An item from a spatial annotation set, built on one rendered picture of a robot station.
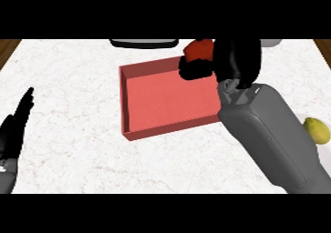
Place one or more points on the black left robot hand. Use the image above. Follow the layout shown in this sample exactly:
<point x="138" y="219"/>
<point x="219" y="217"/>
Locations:
<point x="14" y="130"/>

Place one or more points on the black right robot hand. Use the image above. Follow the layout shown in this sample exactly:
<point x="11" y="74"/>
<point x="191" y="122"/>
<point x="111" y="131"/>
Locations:
<point x="236" y="62"/>

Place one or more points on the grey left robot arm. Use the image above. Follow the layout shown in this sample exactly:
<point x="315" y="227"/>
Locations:
<point x="3" y="177"/>

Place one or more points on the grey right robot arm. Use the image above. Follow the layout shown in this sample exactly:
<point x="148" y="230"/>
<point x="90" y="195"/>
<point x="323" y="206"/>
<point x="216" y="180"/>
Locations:
<point x="266" y="133"/>

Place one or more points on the red cardboard box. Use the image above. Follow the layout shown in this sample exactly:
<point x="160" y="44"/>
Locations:
<point x="169" y="100"/>

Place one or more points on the pale grey round object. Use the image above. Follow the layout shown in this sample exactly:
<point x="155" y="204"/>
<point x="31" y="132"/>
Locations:
<point x="270" y="42"/>

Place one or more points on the black and grey appliance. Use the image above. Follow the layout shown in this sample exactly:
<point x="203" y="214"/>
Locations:
<point x="144" y="43"/>

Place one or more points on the yellow lemon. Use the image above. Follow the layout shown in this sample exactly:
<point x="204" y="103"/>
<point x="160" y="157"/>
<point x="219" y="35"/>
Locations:
<point x="318" y="130"/>

